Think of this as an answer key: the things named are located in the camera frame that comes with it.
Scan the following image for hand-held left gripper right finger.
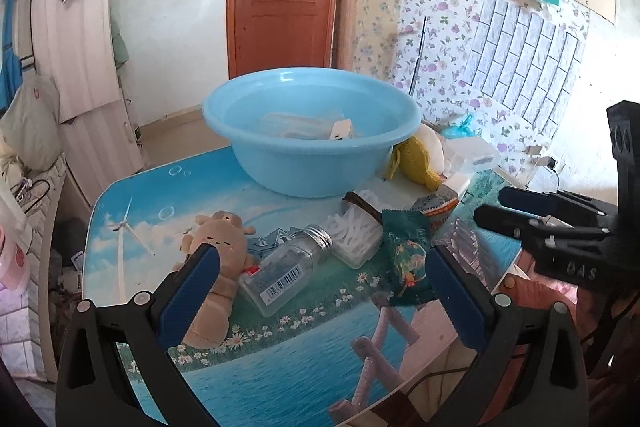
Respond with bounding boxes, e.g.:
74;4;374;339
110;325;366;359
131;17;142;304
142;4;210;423
424;244;590;427

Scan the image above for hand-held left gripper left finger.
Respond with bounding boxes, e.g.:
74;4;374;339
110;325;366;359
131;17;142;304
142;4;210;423
55;243;223;427

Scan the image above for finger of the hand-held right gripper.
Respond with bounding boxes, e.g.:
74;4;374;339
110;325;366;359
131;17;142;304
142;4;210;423
473;205;610;249
498;186;621;228

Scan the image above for brown plush toy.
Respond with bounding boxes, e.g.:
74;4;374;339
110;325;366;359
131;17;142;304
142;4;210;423
172;212;261;350

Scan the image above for green snack packet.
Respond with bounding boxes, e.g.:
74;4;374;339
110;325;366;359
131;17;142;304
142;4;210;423
381;208;441;303

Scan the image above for clear jar with metal lid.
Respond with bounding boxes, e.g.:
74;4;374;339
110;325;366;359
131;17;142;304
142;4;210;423
237;224;334;319

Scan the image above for yellow and white plush toy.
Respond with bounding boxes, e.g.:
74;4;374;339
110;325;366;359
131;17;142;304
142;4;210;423
384;124;447;192

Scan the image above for cotton swab box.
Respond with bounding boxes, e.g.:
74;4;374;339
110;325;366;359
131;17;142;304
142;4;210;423
325;189;385;270

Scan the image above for light blue plastic basin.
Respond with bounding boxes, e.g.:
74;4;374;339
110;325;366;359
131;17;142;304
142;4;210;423
202;67;422;198

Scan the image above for small white card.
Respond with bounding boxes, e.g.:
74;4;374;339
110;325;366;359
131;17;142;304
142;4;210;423
327;119;354;142

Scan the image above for clear ridged plastic box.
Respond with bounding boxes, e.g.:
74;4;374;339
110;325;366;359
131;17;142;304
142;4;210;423
432;217;523;288

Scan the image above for small white box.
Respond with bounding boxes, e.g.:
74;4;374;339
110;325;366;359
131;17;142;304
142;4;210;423
442;172;474;198

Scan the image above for orange snack packet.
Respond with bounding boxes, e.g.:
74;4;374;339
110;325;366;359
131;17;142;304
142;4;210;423
410;194;461;233

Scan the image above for blue plastic trash bag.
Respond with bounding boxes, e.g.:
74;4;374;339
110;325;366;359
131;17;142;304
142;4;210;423
440;114;475;140

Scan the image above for beige cloth bag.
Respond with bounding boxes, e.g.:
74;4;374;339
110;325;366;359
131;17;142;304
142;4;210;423
0;74;63;172

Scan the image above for beige wardrobe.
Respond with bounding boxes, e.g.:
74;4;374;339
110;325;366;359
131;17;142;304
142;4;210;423
27;0;146;212

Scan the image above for green padded coat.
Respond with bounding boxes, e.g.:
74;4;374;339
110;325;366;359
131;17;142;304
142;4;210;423
110;19;132;70

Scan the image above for blue garment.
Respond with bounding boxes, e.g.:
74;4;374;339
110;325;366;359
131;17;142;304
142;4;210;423
0;0;26;112

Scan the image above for white brick wall panel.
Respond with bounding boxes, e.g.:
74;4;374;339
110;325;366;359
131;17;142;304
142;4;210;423
460;0;588;138

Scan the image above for wire clothes hangers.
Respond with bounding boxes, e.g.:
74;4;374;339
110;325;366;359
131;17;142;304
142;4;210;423
10;179;51;212

